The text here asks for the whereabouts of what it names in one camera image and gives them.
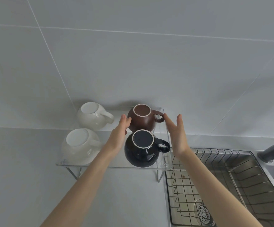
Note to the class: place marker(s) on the black ceramic mug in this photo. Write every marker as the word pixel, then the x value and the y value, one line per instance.
pixel 139 156

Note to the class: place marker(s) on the person's left thumb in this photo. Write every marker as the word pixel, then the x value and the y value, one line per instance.
pixel 128 124

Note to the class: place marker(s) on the brown ceramic mug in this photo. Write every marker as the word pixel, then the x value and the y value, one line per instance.
pixel 141 122

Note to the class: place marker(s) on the clear acrylic shelf rack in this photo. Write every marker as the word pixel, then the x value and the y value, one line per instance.
pixel 118 164

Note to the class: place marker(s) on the white ceramic mug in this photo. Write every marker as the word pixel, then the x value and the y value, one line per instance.
pixel 93 118
pixel 80 148

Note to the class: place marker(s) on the person's right hand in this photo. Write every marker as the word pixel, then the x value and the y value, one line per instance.
pixel 179 139

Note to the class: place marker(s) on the person's left forearm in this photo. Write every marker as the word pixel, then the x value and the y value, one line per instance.
pixel 85 186

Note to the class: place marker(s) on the person's right thumb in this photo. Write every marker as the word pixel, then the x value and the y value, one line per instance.
pixel 170 122

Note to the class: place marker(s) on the metal sink drain strainer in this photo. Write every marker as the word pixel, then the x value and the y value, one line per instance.
pixel 203 214

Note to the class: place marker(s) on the person's right forearm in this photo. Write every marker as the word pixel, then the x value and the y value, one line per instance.
pixel 212 191

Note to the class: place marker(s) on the person's left hand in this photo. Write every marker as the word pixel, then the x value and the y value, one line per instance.
pixel 118 137

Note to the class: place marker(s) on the grey metal faucet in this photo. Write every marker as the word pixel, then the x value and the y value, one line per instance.
pixel 272 153

